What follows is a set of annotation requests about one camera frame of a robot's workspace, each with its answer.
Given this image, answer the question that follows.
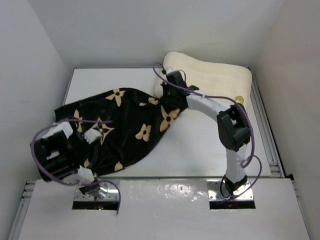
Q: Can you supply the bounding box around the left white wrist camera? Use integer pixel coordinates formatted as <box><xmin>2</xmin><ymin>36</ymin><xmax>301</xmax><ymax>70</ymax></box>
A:
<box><xmin>83</xmin><ymin>128</ymin><xmax>102</xmax><ymax>144</ymax></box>

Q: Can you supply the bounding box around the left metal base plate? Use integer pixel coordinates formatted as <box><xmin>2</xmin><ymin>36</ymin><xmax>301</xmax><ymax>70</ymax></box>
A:
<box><xmin>74</xmin><ymin>180</ymin><xmax>120</xmax><ymax>202</ymax></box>

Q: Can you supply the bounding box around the metal base plate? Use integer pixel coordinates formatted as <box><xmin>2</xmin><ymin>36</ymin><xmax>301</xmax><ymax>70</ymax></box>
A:
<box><xmin>207</xmin><ymin>179</ymin><xmax>256</xmax><ymax>201</ymax></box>
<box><xmin>74</xmin><ymin>180</ymin><xmax>120</xmax><ymax>202</ymax></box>

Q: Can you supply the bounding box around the cream yellow pillow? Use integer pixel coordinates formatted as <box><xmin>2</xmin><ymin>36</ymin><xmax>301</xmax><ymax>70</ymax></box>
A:
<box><xmin>157</xmin><ymin>51</ymin><xmax>252</xmax><ymax>112</ymax></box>

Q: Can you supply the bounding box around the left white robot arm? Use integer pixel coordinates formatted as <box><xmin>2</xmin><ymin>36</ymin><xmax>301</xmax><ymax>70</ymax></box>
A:
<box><xmin>30</xmin><ymin>121</ymin><xmax>108</xmax><ymax>200</ymax></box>

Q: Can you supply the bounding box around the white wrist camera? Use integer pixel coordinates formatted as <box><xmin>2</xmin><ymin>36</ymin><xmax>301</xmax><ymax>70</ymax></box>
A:
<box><xmin>83</xmin><ymin>128</ymin><xmax>102</xmax><ymax>144</ymax></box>
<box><xmin>161</xmin><ymin>67</ymin><xmax>175</xmax><ymax>75</ymax></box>

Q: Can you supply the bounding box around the white front cover board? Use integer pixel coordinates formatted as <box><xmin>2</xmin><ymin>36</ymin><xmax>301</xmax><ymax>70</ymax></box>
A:
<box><xmin>19</xmin><ymin>179</ymin><xmax>309</xmax><ymax>240</ymax></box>

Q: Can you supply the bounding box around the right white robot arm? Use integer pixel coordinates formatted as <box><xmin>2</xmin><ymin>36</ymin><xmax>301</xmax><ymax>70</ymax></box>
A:
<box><xmin>159</xmin><ymin>69</ymin><xmax>255</xmax><ymax>199</ymax></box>

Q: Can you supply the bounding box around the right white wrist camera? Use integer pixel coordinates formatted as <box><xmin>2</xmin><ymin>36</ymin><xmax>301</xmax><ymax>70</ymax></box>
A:
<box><xmin>161</xmin><ymin>67</ymin><xmax>175</xmax><ymax>75</ymax></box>

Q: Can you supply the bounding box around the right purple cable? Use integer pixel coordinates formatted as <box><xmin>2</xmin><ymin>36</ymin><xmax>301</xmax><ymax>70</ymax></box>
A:
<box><xmin>152</xmin><ymin>62</ymin><xmax>263</xmax><ymax>201</ymax></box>

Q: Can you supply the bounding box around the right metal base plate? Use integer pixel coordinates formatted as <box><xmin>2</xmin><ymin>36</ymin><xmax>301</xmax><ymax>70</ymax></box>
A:
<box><xmin>207</xmin><ymin>179</ymin><xmax>256</xmax><ymax>201</ymax></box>

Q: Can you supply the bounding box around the black floral pillowcase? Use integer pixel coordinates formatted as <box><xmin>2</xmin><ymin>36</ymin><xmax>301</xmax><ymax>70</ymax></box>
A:
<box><xmin>54</xmin><ymin>86</ymin><xmax>188</xmax><ymax>176</ymax></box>

